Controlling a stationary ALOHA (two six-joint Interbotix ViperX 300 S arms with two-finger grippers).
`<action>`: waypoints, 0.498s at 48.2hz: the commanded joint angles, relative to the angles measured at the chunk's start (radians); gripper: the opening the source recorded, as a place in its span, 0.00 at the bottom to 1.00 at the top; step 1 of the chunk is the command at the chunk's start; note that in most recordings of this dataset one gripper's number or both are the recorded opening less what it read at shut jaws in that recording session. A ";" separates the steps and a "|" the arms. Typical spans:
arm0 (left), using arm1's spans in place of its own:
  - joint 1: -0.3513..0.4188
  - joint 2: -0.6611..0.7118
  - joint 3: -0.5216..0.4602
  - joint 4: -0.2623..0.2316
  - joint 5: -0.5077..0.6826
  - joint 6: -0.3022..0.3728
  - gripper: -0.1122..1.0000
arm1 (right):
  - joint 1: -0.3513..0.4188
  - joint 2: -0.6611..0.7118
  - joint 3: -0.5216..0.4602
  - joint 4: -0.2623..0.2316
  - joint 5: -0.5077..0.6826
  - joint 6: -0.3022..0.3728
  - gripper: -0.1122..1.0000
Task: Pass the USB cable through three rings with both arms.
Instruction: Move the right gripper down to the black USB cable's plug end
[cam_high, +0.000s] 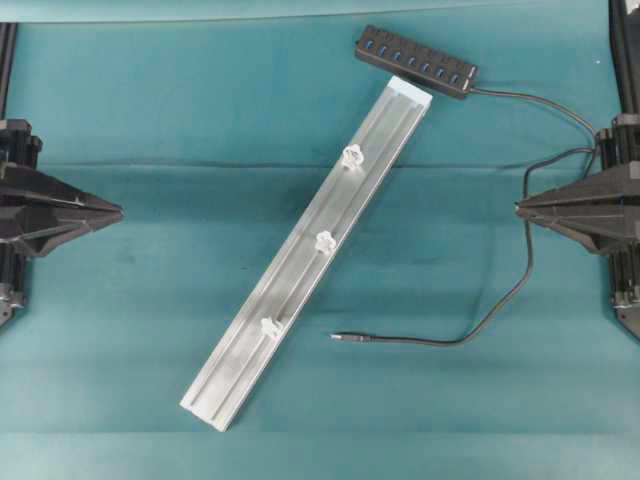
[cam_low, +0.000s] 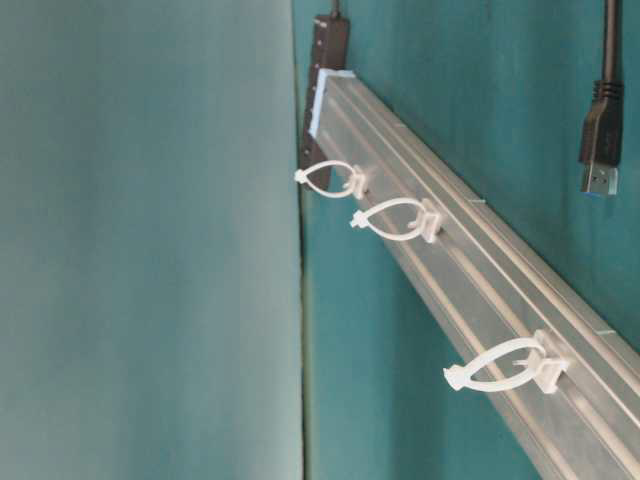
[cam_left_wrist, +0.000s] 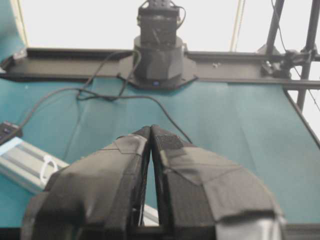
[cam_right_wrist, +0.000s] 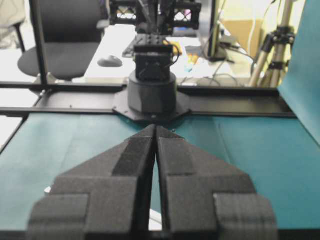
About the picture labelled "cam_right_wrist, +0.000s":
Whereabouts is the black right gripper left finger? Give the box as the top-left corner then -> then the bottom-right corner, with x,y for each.
26,124 -> 156,240

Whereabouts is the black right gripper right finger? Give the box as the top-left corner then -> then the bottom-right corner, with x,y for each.
156,126 -> 278,240

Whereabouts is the grey computer mouse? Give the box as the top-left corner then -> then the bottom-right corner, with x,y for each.
97,55 -> 123,68

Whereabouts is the white desk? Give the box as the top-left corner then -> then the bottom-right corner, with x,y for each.
84,24 -> 252,87

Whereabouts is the black monitor stand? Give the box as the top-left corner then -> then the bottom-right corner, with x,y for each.
207,0 -> 235,62

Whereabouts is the black office chair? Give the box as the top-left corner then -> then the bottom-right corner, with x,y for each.
14,0 -> 106,82

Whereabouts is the black metal frame rail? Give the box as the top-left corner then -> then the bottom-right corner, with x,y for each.
0,81 -> 296,123

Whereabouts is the grey camera tripod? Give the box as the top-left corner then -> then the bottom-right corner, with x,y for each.
248,0 -> 296,88

